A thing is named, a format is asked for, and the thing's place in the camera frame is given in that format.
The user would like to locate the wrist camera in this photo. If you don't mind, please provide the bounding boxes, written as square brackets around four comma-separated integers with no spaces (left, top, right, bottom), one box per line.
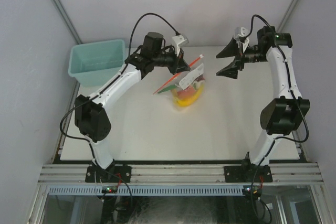
[172,35,189,56]
[233,27,250,53]

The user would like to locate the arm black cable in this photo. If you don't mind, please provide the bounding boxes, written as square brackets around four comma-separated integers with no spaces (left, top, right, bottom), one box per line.
[59,13,181,162]
[249,14,308,172]

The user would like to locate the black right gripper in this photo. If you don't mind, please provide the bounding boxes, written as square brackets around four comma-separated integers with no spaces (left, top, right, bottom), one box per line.
[216,38,267,79]

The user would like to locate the aluminium frame rail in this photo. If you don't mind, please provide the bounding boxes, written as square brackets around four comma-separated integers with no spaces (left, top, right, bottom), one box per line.
[38,163,324,186]

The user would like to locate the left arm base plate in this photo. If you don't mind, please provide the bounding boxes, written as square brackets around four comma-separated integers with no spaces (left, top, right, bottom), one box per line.
[85,165,132,183]

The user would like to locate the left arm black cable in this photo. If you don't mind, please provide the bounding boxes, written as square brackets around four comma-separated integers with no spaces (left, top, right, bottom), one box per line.
[59,13,181,162]

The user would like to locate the teal plastic bin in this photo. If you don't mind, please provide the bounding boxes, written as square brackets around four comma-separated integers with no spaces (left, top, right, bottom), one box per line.
[68,39,125,87]

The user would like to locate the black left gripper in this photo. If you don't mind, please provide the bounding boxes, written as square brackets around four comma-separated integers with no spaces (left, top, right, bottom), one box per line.
[152,46,190,76]

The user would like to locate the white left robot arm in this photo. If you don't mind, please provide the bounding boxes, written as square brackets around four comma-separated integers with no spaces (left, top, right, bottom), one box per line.
[75,32,190,182]

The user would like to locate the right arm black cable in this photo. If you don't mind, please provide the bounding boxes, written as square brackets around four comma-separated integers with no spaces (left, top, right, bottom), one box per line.
[249,14,308,172]

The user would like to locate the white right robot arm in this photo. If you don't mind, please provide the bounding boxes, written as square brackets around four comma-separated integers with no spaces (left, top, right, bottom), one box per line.
[216,26,310,182]

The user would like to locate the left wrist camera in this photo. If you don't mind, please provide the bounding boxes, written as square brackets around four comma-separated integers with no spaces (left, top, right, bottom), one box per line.
[172,35,189,56]

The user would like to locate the yellow fake banana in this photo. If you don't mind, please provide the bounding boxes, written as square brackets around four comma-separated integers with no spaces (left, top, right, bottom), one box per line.
[173,84,204,107]

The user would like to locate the clear zip top bag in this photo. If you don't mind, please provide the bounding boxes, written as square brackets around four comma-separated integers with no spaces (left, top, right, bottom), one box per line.
[153,54,208,113]

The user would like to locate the blue slotted cable duct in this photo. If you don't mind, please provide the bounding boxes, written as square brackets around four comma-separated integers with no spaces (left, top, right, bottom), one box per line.
[48,185,244,196]

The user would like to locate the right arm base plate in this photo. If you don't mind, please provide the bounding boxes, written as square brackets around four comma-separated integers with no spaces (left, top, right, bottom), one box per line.
[224,165,273,183]

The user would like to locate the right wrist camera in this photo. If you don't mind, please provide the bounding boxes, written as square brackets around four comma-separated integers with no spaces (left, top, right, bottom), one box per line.
[233,27,250,53]

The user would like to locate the red fake watermelon slice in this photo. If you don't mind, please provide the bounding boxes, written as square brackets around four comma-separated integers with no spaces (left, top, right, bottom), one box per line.
[177,86,197,100]

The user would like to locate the green fake chili pepper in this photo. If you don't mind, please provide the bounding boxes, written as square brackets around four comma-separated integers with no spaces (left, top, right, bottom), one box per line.
[158,85,177,94]

